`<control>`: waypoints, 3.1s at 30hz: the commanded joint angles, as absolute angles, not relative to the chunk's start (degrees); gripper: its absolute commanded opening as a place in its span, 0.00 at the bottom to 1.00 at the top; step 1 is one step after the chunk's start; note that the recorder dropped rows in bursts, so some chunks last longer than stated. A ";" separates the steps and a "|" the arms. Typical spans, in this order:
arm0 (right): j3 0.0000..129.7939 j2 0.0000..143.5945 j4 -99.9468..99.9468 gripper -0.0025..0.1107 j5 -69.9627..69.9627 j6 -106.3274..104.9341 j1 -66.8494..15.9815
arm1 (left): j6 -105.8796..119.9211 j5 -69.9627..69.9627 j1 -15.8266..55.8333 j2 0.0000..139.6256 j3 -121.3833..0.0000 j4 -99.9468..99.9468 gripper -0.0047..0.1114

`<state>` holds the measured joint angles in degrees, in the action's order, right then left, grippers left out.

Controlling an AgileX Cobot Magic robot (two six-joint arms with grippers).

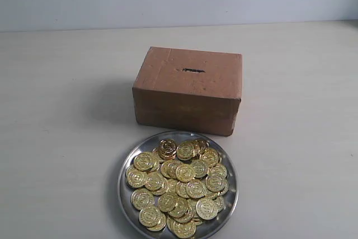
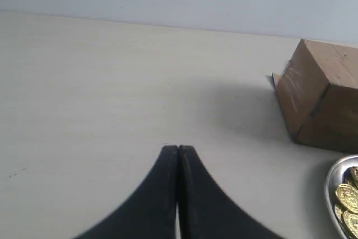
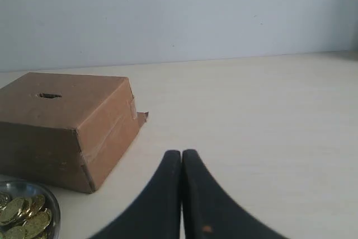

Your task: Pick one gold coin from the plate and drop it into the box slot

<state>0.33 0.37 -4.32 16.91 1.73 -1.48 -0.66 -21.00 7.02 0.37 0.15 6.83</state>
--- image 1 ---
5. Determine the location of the round steel plate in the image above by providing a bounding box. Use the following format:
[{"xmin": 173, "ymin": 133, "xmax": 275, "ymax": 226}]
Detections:
[{"xmin": 110, "ymin": 130, "xmax": 239, "ymax": 238}]

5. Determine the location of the brown cardboard slotted box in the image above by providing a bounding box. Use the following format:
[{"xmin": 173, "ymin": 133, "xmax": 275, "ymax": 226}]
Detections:
[{"xmin": 132, "ymin": 46, "xmax": 243, "ymax": 137}]

